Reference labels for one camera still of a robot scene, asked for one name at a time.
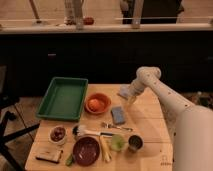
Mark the dark red bowl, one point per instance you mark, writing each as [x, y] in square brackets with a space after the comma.
[86, 151]

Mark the yellow tan gripper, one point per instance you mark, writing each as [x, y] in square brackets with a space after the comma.
[131, 99]

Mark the grey towel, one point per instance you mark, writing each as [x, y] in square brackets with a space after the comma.
[124, 91]

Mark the wooden block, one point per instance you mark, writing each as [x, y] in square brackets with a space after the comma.
[49, 154]

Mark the metal cup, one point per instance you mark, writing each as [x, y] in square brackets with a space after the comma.
[135, 143]

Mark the red object on counter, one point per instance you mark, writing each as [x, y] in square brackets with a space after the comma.
[88, 21]

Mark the green plastic tray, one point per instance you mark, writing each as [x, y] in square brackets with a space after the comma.
[64, 99]

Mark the orange bowl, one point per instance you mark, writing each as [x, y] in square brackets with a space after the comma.
[101, 97]

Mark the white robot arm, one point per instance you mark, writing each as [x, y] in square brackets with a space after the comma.
[193, 139]

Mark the green vegetable piece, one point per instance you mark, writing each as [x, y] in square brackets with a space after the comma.
[69, 160]

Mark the blue grey sponge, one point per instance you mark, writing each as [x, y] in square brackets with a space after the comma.
[118, 115]

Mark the small white bowl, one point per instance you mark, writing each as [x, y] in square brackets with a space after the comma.
[57, 135]

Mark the orange fruit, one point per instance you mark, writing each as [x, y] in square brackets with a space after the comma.
[95, 105]

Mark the green plastic cup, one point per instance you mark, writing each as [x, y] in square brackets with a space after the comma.
[117, 143]

